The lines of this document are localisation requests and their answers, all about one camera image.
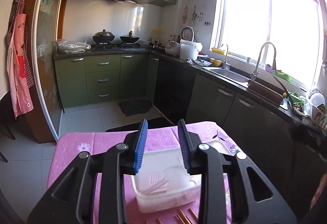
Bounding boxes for clear plastic spoon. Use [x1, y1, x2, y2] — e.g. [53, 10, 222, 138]
[140, 165, 187, 195]

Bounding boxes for chrome kitchen faucet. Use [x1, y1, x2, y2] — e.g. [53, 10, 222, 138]
[251, 41, 277, 82]

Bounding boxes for person right hand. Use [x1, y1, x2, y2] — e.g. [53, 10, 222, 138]
[310, 174, 327, 208]

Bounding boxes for purple floral tablecloth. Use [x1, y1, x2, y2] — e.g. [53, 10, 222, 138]
[47, 122, 241, 223]

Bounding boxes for white plastic utensil holder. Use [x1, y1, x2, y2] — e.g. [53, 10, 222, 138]
[130, 139, 235, 214]

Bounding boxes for plate of vegetables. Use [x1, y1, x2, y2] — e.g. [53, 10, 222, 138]
[287, 92, 308, 117]

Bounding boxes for dark floor mat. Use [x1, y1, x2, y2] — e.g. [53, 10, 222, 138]
[118, 99, 152, 117]

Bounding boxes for green lower cabinets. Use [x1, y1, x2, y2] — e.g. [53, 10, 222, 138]
[54, 50, 150, 109]

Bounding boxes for small chrome faucet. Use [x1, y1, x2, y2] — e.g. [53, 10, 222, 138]
[223, 44, 230, 70]

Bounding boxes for red checkered apron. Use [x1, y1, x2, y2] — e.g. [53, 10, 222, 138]
[5, 0, 34, 118]

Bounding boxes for clear plastic bag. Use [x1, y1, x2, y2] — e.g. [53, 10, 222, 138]
[56, 39, 91, 54]

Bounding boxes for white rice cooker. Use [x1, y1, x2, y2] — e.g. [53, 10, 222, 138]
[165, 41, 181, 56]

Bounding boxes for black lidded wok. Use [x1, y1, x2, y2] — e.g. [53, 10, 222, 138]
[93, 29, 115, 44]

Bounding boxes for black wok with handle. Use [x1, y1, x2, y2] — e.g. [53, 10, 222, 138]
[120, 31, 140, 44]

